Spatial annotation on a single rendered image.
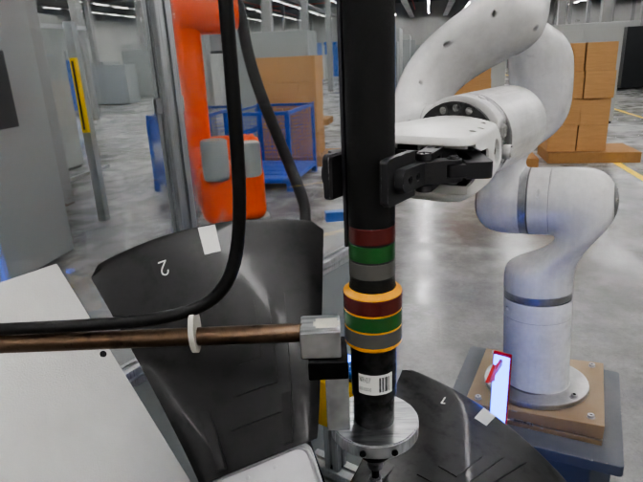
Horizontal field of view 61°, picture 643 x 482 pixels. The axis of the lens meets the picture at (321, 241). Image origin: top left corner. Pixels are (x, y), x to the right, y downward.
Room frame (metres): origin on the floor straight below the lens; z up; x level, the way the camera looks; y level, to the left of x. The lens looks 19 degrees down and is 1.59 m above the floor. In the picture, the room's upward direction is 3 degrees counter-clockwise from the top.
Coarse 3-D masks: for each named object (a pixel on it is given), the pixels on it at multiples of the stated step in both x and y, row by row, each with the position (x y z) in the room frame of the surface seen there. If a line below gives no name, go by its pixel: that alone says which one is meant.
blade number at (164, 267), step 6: (156, 258) 0.49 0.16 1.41; (162, 258) 0.49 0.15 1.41; (168, 258) 0.49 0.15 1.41; (156, 264) 0.49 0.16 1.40; (162, 264) 0.49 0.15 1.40; (168, 264) 0.49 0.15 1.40; (156, 270) 0.49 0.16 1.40; (162, 270) 0.49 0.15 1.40; (168, 270) 0.49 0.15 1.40; (174, 270) 0.49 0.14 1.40; (156, 276) 0.48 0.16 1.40; (162, 276) 0.48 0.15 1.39; (168, 276) 0.48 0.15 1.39; (174, 276) 0.48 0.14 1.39; (162, 282) 0.48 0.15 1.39
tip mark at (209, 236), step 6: (198, 228) 0.52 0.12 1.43; (204, 228) 0.52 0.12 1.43; (210, 228) 0.52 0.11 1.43; (204, 234) 0.52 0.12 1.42; (210, 234) 0.52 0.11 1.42; (216, 234) 0.52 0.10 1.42; (204, 240) 0.51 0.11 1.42; (210, 240) 0.51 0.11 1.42; (216, 240) 0.51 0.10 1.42; (204, 246) 0.51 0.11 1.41; (210, 246) 0.51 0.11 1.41; (216, 246) 0.51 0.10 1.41; (204, 252) 0.50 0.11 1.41; (210, 252) 0.50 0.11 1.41
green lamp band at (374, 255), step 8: (352, 248) 0.36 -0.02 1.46; (360, 248) 0.36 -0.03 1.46; (376, 248) 0.35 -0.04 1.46; (384, 248) 0.36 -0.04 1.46; (392, 248) 0.36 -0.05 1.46; (352, 256) 0.36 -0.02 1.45; (360, 256) 0.36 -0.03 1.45; (368, 256) 0.35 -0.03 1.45; (376, 256) 0.35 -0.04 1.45; (384, 256) 0.36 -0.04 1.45; (392, 256) 0.36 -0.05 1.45
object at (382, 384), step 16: (352, 352) 0.36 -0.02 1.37; (384, 352) 0.35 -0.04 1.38; (352, 368) 0.37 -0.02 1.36; (368, 368) 0.35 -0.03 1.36; (384, 368) 0.35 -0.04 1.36; (352, 384) 0.37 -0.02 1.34; (368, 384) 0.35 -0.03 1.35; (384, 384) 0.35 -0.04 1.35; (368, 400) 0.35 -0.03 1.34; (384, 400) 0.35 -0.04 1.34; (368, 416) 0.36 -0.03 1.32; (384, 416) 0.36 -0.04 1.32
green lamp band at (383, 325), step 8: (344, 312) 0.37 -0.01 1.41; (400, 312) 0.36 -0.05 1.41; (344, 320) 0.37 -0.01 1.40; (352, 320) 0.36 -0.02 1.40; (360, 320) 0.35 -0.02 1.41; (368, 320) 0.35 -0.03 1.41; (376, 320) 0.35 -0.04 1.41; (384, 320) 0.35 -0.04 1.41; (392, 320) 0.35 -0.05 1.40; (400, 320) 0.36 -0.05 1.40; (352, 328) 0.36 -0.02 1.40; (360, 328) 0.35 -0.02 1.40; (368, 328) 0.35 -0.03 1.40; (376, 328) 0.35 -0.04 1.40; (384, 328) 0.35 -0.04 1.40; (392, 328) 0.35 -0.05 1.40
